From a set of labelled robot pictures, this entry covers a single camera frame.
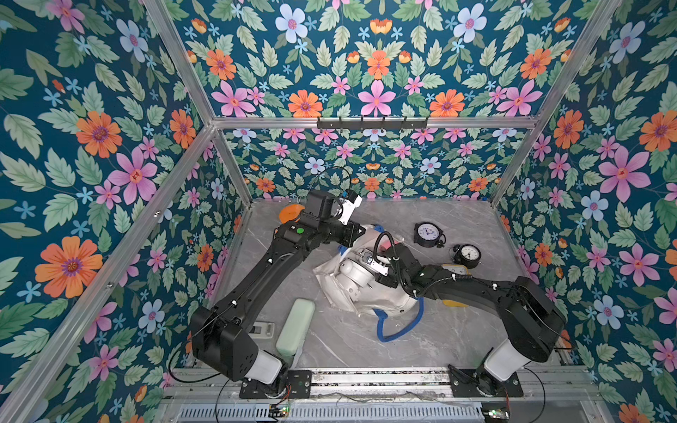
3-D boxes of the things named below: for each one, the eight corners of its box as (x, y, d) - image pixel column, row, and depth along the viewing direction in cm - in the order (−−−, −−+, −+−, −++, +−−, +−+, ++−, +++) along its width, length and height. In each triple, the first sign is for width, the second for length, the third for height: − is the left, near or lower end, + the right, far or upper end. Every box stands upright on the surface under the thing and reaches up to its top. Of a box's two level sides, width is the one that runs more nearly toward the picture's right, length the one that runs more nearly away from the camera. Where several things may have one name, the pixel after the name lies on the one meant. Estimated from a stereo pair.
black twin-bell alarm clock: (415, 248, 106) (416, 243, 103) (411, 227, 113) (412, 222, 110) (444, 248, 106) (447, 243, 103) (439, 227, 113) (441, 222, 110)
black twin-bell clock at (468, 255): (455, 269, 100) (458, 263, 96) (449, 250, 106) (453, 243, 102) (481, 269, 100) (485, 263, 96) (474, 250, 106) (478, 243, 102)
